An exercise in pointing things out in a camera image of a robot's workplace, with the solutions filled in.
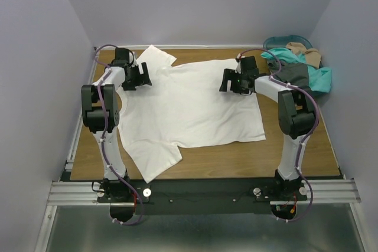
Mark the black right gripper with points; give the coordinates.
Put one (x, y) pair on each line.
(229, 80)

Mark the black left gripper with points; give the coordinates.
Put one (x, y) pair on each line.
(141, 76)

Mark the white t shirt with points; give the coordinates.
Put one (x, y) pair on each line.
(183, 108)

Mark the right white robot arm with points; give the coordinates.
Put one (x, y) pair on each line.
(298, 116)

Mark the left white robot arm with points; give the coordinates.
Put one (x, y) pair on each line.
(100, 112)

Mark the teal plastic basket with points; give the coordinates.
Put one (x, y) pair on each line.
(275, 42)

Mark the dark grey t shirt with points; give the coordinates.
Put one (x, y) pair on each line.
(294, 73)

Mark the tan t shirt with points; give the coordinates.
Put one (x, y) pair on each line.
(312, 56)

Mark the teal t shirt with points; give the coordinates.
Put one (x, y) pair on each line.
(319, 79)

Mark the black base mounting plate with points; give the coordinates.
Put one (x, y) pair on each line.
(201, 196)

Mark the aluminium front frame rail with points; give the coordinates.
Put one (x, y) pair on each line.
(325, 191)

